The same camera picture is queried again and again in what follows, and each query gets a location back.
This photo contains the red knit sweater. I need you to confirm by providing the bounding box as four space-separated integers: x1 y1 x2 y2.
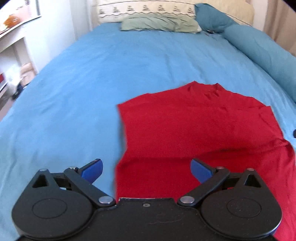
115 82 295 240

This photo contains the blue bed sheet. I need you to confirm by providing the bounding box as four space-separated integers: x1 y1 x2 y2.
1 23 295 240

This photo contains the rolled blue duvet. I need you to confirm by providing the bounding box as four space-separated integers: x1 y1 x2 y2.
222 25 295 100

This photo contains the beige curtain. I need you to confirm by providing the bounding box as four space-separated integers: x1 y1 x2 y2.
263 0 296 56

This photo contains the small black object on bed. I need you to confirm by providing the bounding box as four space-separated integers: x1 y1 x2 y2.
206 30 215 34

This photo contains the teal pillow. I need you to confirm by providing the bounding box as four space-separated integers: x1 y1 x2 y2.
195 3 238 34

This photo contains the white shelf desk unit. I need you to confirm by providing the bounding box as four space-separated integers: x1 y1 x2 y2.
1 1 41 108

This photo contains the green pillow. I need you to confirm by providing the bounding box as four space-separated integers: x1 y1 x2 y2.
120 14 202 34

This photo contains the cream quilted headboard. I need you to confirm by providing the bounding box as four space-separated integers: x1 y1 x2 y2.
91 0 255 26

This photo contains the orange teddy bear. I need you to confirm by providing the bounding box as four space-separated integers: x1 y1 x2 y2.
4 15 22 28

